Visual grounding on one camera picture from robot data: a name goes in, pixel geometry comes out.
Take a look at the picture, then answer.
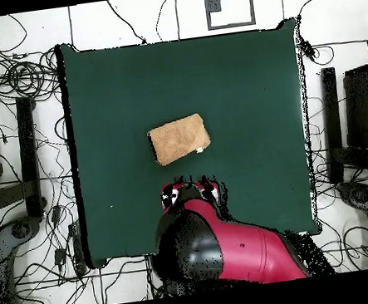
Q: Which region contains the tan terry towel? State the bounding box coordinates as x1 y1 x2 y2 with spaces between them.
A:
145 110 214 169

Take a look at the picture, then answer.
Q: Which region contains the dark green table cloth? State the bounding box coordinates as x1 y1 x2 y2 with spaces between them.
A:
54 12 327 272

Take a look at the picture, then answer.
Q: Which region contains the small black power adapter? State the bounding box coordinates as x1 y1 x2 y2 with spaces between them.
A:
49 204 64 225
52 247 68 267

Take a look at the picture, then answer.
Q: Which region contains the gray black floor stand base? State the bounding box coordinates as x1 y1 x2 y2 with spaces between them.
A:
336 179 368 223
0 215 48 267

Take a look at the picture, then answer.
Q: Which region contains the gray square floor box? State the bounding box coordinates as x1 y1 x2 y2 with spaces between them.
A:
204 0 223 14

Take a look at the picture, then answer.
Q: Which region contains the black metal stand frame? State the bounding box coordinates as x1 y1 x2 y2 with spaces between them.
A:
314 61 368 185
0 95 50 223

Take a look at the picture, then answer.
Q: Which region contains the thin black floor cable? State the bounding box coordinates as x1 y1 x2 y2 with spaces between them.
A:
105 0 148 48
150 0 179 42

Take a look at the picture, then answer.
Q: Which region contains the gray floor hatch frame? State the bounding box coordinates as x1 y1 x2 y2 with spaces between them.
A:
203 0 258 32

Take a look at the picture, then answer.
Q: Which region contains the coil of black cables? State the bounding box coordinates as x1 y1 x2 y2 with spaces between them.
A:
0 47 63 106

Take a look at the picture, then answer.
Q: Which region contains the black plug with cable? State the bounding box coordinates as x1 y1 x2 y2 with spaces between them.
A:
298 33 336 68

